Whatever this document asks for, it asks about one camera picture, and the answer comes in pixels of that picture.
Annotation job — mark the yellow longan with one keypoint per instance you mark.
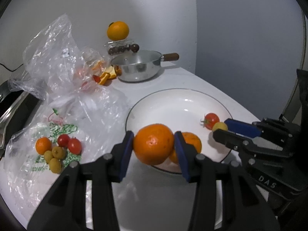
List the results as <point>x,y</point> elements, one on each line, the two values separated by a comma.
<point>55,166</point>
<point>48,155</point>
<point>220,125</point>
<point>59,152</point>

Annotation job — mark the red tomato front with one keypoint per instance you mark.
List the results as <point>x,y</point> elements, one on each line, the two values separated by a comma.
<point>210,120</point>

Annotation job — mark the steel induction cooker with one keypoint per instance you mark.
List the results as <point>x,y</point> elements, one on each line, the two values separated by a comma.
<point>16,109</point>

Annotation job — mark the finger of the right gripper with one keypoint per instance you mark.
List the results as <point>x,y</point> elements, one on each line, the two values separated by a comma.
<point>243,126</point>
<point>273,146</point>

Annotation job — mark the crumpled clear plastic bag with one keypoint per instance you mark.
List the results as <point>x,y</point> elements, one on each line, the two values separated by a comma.
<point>53,64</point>

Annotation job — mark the red tomato right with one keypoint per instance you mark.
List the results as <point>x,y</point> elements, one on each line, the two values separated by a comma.
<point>74,146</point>

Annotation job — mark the steel saucepan with lid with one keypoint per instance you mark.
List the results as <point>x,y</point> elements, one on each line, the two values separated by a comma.
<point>136,65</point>

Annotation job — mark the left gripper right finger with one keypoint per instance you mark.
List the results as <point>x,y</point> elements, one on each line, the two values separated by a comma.
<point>201,170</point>

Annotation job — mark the orange peel pieces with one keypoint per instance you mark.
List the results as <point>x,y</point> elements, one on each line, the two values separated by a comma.
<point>102,72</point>

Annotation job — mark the red tomato back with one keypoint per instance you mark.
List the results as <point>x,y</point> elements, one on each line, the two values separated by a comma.
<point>63,140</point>

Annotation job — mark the red tomato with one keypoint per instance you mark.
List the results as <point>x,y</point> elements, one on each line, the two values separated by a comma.
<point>210,120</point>
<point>63,140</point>
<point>74,146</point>

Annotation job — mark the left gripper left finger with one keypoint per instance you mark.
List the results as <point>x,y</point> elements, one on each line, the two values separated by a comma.
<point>111,167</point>

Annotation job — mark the orange mandarin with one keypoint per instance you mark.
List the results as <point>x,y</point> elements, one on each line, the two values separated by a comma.
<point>42,145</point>
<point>189,138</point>
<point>153,144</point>

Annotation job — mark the white plate black rim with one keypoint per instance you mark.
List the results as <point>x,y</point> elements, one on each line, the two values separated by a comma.
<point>181,110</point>

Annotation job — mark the dark grapes on stand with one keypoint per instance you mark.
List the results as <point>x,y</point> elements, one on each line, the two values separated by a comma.
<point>115,50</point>

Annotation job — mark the large orange on stand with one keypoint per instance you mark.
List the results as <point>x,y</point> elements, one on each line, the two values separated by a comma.
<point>118,31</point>

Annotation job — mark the printed flat plastic bag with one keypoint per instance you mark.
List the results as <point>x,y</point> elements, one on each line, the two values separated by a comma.
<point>95,118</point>

